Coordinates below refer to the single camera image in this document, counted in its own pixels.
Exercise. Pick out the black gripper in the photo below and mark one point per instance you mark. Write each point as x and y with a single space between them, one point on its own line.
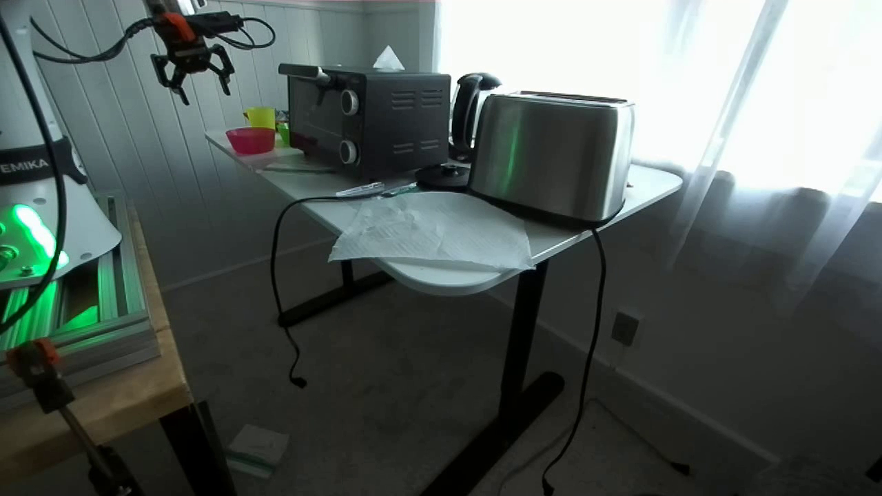
191 55

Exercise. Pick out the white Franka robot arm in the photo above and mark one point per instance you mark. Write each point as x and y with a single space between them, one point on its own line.
27 90

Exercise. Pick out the black toaster oven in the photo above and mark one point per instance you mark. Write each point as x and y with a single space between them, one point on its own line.
387 119

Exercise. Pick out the white tissue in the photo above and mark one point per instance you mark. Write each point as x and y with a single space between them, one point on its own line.
387 60

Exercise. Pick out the green-lit machine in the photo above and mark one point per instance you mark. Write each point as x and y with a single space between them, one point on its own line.
121 303

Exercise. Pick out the black table leg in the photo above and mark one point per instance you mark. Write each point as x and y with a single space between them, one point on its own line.
518 367
335 294

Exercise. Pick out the black electric kettle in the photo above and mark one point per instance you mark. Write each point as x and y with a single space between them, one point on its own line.
467 111

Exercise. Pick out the white crumpled paper sheet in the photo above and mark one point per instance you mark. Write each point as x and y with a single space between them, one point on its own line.
430 235

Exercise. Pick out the red and black clamp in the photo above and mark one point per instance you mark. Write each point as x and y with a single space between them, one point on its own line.
36 360

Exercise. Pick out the wooden workbench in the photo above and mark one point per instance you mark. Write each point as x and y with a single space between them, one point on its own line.
120 402

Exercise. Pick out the stainless steel toaster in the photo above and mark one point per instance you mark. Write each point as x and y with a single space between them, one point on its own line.
551 154

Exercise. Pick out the black workbench leg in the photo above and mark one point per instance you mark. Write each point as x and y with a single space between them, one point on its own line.
197 449

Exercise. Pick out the white block on floor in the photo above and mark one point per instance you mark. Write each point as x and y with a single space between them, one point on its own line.
256 447

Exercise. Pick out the white sheer curtain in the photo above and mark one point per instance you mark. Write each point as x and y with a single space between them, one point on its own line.
807 139

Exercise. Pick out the orange gripper mount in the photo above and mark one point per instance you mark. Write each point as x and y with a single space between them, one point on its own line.
179 27

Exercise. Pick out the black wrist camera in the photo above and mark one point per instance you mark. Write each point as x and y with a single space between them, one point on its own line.
213 23

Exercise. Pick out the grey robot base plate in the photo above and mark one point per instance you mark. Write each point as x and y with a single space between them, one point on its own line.
84 230

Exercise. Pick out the wall power outlet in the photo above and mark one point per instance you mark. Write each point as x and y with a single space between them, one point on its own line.
627 329

